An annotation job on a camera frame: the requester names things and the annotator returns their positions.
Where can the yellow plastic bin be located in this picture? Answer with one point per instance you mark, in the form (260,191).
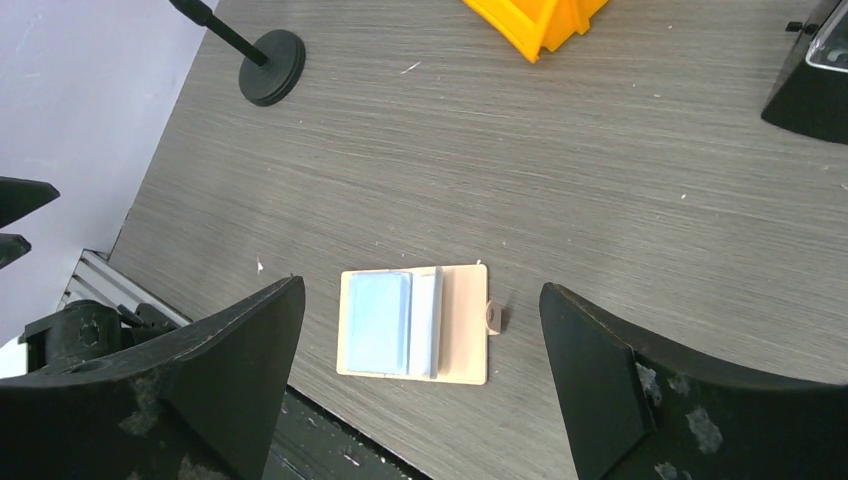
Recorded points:
(532,25)

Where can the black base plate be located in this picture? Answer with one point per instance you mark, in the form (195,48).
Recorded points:
(310,442)

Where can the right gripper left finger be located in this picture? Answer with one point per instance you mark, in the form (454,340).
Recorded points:
(199,402)

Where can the red microphone on stand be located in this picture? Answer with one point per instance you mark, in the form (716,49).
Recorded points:
(273,64)

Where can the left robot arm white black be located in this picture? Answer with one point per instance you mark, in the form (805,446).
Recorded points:
(101,312)

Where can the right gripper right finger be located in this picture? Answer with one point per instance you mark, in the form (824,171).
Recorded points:
(637,405)

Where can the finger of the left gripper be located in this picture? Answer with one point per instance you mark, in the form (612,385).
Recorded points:
(12,247)
(20,197)

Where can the beige card holder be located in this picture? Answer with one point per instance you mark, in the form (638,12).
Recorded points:
(427,323)

